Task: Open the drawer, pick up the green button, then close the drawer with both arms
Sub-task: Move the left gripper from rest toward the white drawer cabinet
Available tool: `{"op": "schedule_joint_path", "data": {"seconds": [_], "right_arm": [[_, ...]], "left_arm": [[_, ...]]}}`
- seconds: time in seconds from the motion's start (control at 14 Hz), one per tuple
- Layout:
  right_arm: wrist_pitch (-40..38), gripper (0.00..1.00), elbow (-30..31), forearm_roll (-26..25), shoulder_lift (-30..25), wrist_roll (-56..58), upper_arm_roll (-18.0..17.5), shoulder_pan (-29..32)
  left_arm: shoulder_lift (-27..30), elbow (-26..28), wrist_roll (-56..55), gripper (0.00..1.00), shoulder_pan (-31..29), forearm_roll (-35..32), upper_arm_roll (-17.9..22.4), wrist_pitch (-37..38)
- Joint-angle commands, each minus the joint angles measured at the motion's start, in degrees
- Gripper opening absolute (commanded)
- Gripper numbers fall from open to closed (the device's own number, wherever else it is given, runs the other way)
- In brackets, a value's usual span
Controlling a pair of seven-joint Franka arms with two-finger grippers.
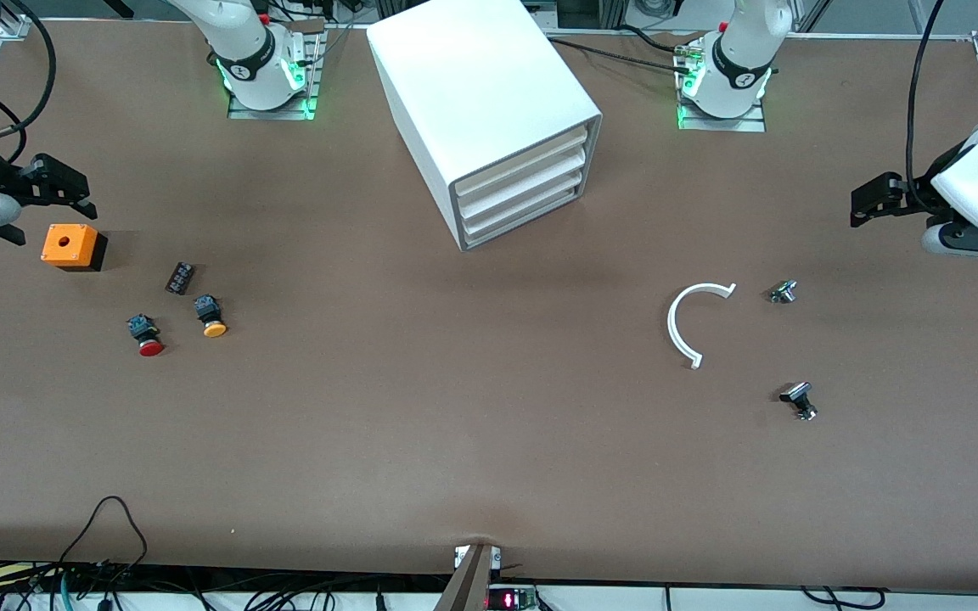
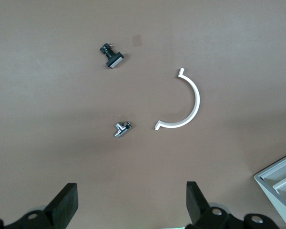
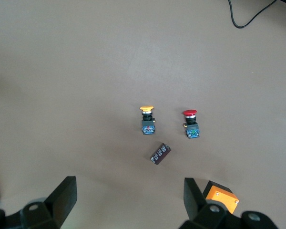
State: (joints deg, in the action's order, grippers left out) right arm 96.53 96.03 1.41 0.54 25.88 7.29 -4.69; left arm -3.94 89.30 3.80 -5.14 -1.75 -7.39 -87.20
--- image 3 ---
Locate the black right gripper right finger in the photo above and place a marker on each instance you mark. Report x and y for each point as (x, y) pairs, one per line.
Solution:
(193, 198)

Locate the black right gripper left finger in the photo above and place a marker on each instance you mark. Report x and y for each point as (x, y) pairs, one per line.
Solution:
(59, 198)

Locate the orange push button box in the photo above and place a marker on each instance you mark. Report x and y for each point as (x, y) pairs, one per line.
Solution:
(224, 198)

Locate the red mushroom push button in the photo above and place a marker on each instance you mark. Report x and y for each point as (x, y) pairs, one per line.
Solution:
(192, 132)

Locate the yellow mushroom push button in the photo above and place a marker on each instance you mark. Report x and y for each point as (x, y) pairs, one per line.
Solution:
(147, 124)

